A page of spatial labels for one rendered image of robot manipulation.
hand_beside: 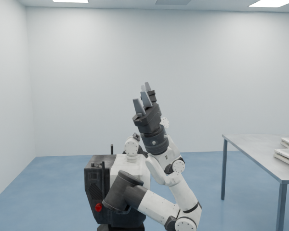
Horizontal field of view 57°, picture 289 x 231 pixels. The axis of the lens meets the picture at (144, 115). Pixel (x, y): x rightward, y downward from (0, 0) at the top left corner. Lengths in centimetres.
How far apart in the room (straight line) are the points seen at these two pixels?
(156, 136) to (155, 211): 31
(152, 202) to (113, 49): 456
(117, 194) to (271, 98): 550
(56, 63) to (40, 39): 52
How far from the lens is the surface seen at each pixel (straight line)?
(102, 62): 541
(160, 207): 107
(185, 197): 101
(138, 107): 86
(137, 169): 120
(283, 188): 240
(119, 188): 107
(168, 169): 155
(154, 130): 89
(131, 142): 122
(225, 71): 584
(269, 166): 261
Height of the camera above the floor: 172
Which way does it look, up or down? 9 degrees down
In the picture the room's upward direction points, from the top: straight up
